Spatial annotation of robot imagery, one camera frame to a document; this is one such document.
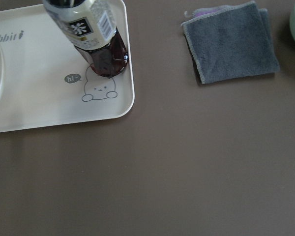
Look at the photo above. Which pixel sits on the tea bottle on tray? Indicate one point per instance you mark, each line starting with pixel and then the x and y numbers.
pixel 91 27

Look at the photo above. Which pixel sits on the cream rabbit tray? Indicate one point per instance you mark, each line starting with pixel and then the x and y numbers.
pixel 47 82

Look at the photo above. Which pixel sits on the dark grey cloth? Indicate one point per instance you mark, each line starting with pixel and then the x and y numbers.
pixel 231 41

